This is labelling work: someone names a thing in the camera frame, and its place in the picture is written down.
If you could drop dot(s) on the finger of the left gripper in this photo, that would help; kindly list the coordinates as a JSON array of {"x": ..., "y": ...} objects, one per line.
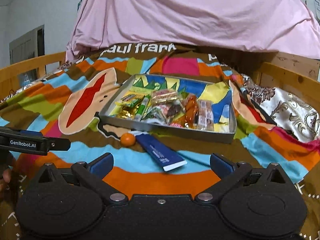
[
  {"x": 59, "y": 144},
  {"x": 31, "y": 133}
]

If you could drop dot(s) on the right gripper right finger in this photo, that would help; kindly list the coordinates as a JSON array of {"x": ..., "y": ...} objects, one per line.
[{"x": 230, "y": 174}]

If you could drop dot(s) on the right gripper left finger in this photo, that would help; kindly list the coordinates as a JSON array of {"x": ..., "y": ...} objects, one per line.
[{"x": 91, "y": 175}]

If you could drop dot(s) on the small orange tangerine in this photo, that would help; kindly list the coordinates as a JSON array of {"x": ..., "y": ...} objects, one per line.
[{"x": 127, "y": 139}]

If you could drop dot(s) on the brown biscuit packet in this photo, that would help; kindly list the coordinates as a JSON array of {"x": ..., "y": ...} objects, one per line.
[{"x": 205, "y": 115}]

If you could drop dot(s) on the blue tube with white cap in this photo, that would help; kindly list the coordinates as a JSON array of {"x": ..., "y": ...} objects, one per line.
[{"x": 165, "y": 157}]

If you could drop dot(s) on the gold foil snack packet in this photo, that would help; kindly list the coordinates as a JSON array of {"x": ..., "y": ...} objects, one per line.
[{"x": 127, "y": 113}]

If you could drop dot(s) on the green white tube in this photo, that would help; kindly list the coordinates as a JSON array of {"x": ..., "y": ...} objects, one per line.
[{"x": 141, "y": 109}]

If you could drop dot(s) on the clear packet of orange snacks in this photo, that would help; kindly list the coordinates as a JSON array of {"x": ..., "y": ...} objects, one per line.
[{"x": 191, "y": 109}]

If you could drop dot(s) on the dark plum snack packet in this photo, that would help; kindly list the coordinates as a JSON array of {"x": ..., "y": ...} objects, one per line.
[{"x": 173, "y": 110}]

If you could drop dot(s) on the yellow green snack packet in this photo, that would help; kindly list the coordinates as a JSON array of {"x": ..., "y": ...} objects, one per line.
[{"x": 130, "y": 100}]

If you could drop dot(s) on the white green seaweed snack packet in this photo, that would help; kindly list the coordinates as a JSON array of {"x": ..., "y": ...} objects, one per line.
[{"x": 158, "y": 114}]

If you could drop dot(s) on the pink cake packet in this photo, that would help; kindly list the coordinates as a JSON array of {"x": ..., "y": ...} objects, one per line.
[{"x": 163, "y": 95}]

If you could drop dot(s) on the person's left hand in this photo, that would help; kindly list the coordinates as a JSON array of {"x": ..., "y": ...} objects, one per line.
[{"x": 10, "y": 161}]

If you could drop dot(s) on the metal tray with dinosaur towel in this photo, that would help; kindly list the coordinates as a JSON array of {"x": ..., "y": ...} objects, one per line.
[{"x": 220, "y": 94}]

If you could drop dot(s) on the floral satin quilt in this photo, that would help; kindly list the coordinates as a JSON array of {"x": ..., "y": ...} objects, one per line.
[{"x": 286, "y": 109}]

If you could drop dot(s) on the pink bed sheet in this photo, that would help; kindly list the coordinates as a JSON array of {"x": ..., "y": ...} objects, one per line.
[{"x": 286, "y": 26}]

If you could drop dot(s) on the white air conditioner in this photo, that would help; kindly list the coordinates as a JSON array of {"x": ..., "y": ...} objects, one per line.
[{"x": 314, "y": 6}]

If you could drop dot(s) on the wooden bed frame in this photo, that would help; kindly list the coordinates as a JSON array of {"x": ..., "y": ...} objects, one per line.
[{"x": 293, "y": 73}]

